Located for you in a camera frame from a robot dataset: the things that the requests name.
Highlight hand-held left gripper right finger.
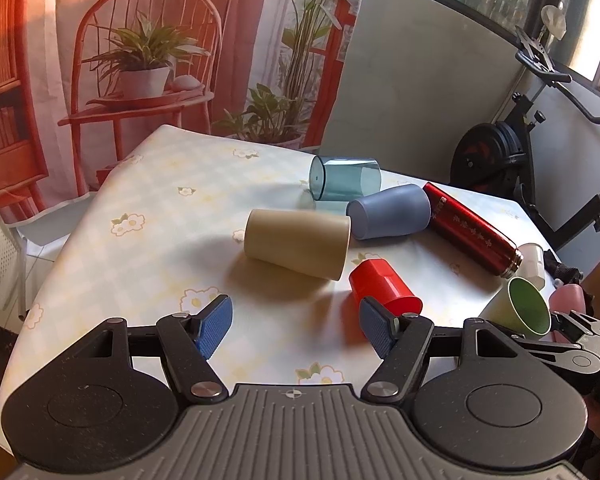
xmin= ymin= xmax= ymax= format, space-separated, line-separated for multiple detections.
xmin=358 ymin=296 xmax=515 ymax=403

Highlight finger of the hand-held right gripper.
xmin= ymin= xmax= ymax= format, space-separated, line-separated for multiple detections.
xmin=491 ymin=310 xmax=600 ymax=376

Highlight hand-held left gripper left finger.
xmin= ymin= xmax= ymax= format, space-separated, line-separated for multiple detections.
xmin=87 ymin=295 xmax=234 ymax=403

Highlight beige cup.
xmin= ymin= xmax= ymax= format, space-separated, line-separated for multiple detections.
xmin=244 ymin=208 xmax=352 ymax=281

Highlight red cup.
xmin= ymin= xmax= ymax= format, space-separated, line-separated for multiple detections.
xmin=349 ymin=258 xmax=424 ymax=317

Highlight pink cup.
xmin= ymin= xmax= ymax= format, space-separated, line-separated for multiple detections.
xmin=549 ymin=284 xmax=587 ymax=343

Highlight cream cup with green inside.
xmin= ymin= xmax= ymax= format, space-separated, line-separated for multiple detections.
xmin=480 ymin=276 xmax=552 ymax=338

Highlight white cup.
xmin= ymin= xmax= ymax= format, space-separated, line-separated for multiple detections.
xmin=515 ymin=242 xmax=546 ymax=291

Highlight blue-grey cup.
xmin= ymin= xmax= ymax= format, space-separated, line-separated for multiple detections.
xmin=346 ymin=184 xmax=432 ymax=241

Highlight transparent blue cup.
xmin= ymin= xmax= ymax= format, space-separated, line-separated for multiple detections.
xmin=308 ymin=156 xmax=382 ymax=202

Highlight red thermos bottle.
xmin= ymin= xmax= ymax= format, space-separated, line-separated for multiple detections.
xmin=422 ymin=182 xmax=524 ymax=276

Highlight black exercise bike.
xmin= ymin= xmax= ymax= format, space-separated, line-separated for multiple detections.
xmin=450 ymin=25 xmax=600 ymax=252

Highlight white perforated chair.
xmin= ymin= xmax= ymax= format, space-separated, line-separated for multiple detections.
xmin=0 ymin=170 xmax=29 ymax=322

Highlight grey panel board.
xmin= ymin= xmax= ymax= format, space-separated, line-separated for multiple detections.
xmin=319 ymin=0 xmax=537 ymax=206

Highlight printed backdrop cloth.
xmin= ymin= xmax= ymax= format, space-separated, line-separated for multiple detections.
xmin=0 ymin=0 xmax=372 ymax=223

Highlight white crumpled object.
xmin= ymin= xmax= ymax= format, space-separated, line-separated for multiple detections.
xmin=540 ymin=5 xmax=567 ymax=41

